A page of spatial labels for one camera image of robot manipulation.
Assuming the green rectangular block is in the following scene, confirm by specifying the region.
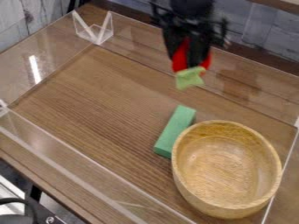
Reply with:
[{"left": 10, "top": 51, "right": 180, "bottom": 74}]
[{"left": 153, "top": 105, "right": 196, "bottom": 158}]

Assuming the wooden bowl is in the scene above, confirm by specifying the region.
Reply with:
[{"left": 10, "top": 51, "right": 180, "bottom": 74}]
[{"left": 172, "top": 120, "right": 282, "bottom": 220}]

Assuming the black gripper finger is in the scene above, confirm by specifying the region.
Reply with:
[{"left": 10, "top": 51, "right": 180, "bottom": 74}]
[
  {"left": 186, "top": 31, "right": 212, "bottom": 69},
  {"left": 162, "top": 27, "right": 186, "bottom": 63}
]

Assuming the red plush fruit green leaf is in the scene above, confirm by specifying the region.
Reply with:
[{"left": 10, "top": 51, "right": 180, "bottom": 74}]
[{"left": 170, "top": 39, "right": 210, "bottom": 90}]

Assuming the black table leg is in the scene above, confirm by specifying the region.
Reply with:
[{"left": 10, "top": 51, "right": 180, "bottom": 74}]
[{"left": 29, "top": 185, "right": 42, "bottom": 202}]

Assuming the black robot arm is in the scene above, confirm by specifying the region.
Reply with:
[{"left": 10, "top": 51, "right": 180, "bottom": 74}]
[{"left": 149, "top": 0, "right": 229, "bottom": 73}]

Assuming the black cable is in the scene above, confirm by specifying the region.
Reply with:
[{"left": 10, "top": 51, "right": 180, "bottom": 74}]
[{"left": 0, "top": 197, "right": 33, "bottom": 224}]

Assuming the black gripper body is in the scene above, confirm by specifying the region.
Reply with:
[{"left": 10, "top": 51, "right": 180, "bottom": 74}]
[{"left": 149, "top": 1, "right": 229, "bottom": 47}]

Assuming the clear acrylic tray wall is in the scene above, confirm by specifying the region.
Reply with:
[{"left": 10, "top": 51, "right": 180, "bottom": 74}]
[{"left": 0, "top": 100, "right": 194, "bottom": 224}]

